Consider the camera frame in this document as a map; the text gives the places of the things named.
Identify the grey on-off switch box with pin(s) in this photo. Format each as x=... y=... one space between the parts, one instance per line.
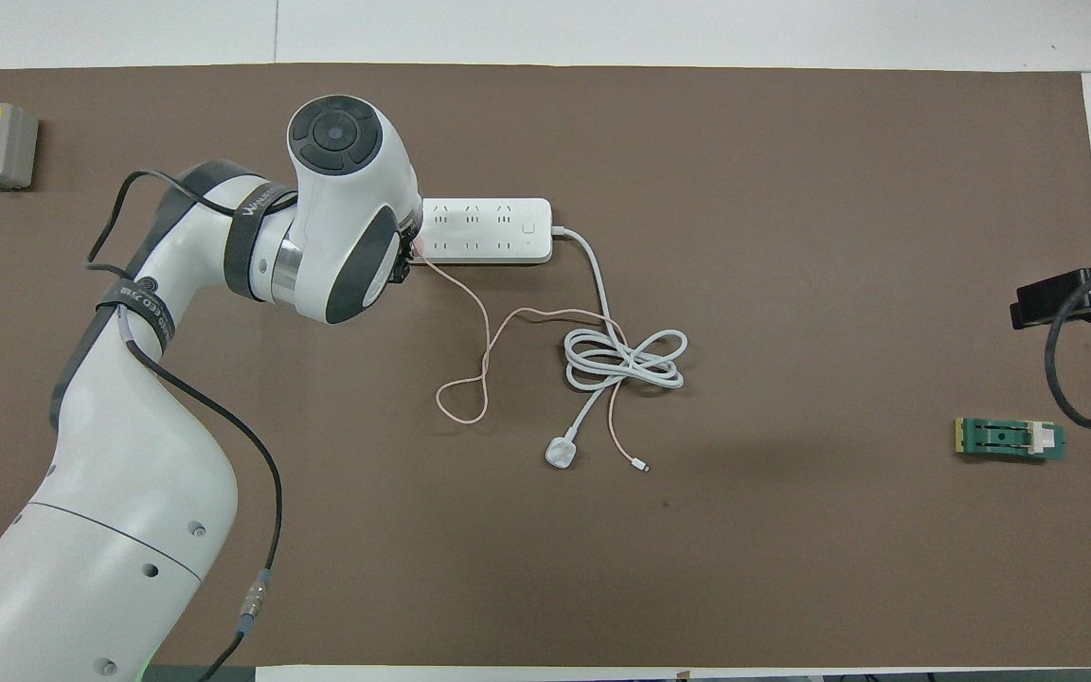
x=10 y=142

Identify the white power strip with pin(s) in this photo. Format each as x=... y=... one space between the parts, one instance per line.
x=498 y=232

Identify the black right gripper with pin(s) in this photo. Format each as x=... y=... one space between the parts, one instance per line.
x=1038 y=298

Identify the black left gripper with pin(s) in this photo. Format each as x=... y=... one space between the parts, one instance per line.
x=402 y=270

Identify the pink charger adapter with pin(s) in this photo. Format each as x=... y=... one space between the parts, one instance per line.
x=417 y=251

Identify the brown table mat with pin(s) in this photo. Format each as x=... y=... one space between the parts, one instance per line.
x=413 y=568

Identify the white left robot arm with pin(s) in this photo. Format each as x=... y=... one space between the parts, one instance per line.
x=129 y=474

